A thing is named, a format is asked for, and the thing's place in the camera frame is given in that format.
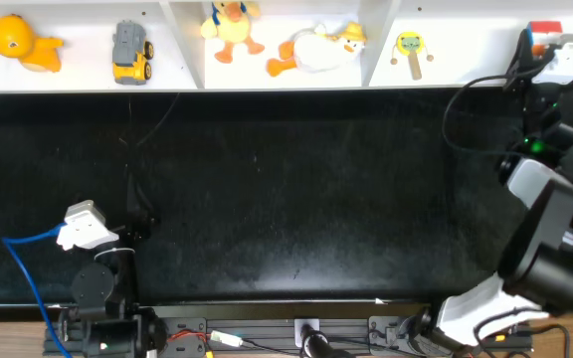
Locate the mounting rail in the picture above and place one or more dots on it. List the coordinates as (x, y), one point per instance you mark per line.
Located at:
(266, 335)

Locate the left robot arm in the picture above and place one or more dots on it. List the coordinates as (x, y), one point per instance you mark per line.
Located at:
(92, 286)

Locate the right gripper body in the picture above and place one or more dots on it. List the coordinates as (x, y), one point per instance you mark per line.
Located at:
(540, 88)

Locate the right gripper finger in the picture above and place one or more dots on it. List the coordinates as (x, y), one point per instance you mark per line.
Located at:
(524, 54)

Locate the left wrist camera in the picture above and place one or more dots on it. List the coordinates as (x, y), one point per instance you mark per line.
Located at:
(85, 224)

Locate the many-coloured puzzle cube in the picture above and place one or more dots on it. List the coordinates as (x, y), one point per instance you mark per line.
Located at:
(545, 27)

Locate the white plush duck yellow hat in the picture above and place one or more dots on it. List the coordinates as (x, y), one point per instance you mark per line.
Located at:
(321, 52)

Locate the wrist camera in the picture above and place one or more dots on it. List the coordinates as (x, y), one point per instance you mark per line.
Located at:
(572, 54)
(85, 224)

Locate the white shelf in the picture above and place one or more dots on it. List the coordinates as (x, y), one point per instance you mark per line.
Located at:
(465, 59)

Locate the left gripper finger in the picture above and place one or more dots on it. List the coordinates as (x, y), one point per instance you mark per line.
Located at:
(139, 214)

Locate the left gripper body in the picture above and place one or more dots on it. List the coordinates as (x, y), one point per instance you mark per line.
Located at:
(127, 238)

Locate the yellow rubber duck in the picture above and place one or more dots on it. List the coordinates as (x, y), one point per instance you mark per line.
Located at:
(15, 40)

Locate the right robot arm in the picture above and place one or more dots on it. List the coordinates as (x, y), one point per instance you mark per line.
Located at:
(550, 238)

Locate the grey and yellow toy truck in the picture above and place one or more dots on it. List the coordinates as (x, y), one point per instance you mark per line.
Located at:
(131, 62)

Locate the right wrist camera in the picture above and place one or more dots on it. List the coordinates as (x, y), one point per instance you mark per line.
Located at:
(572, 54)

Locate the yellow cat-face rattle drum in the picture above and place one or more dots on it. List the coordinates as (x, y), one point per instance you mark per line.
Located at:
(411, 45)

